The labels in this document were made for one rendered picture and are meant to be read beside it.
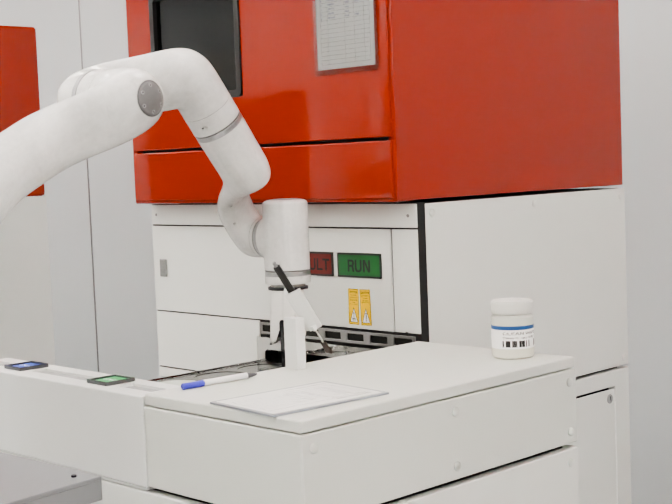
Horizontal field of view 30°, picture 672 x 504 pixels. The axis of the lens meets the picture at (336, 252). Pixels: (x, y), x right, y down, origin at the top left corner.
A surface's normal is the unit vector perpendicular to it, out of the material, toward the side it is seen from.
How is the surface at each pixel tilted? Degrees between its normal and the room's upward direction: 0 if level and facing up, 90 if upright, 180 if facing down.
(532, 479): 90
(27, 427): 90
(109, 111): 104
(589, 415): 90
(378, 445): 90
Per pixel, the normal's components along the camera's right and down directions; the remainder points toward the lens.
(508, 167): 0.70, 0.03
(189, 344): -0.71, 0.07
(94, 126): 0.17, 0.36
